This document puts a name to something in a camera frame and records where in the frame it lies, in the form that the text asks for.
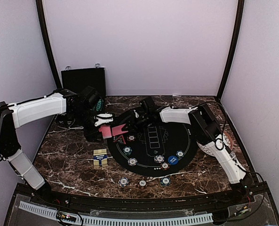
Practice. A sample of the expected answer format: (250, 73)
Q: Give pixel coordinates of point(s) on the brown white chip stack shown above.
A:
(142, 184)

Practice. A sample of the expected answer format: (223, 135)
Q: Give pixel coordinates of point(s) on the red card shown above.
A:
(118, 130)

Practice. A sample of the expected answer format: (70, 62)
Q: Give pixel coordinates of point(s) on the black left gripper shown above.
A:
(93, 134)

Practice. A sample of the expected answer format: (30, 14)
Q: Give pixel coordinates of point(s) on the green chips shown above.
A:
(180, 154)
(127, 150)

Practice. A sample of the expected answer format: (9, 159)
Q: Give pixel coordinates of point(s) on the blue gold card box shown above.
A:
(100, 158)

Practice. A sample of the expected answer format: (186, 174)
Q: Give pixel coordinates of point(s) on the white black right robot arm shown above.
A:
(206, 131)

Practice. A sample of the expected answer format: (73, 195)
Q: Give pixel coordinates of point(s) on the green blue chip stack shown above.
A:
(165, 181)

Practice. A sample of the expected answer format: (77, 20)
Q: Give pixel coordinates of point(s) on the blue white chip stack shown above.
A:
(123, 182)

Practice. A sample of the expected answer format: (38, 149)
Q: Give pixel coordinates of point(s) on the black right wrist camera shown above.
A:
(148, 106)

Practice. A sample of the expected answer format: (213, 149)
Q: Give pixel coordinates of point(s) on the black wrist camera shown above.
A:
(89, 96)
(148, 106)

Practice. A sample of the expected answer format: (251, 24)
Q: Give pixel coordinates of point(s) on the blue small blind button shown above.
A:
(172, 160)

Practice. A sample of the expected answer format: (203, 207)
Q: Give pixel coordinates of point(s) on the black poker chip case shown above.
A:
(74, 81)

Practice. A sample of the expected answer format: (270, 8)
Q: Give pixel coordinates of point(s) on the round black poker mat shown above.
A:
(158, 139)

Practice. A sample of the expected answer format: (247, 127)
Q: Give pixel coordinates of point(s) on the red backed card deck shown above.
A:
(106, 131)

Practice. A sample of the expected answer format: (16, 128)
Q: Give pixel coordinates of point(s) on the floral patterned ceramic plate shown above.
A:
(227, 140)

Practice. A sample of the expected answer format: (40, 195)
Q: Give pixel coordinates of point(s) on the brown chips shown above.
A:
(164, 166)
(131, 138)

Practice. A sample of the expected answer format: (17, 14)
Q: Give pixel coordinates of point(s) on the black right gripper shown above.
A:
(134, 125)

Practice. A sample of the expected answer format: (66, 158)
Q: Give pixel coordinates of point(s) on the green chip row right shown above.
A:
(99, 106)

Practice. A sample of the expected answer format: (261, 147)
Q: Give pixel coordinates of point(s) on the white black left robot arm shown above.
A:
(60, 101)

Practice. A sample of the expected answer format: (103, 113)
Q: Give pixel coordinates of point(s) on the white slotted cable duct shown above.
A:
(118, 218)

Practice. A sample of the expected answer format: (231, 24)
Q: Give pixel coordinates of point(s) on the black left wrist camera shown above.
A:
(89, 96)

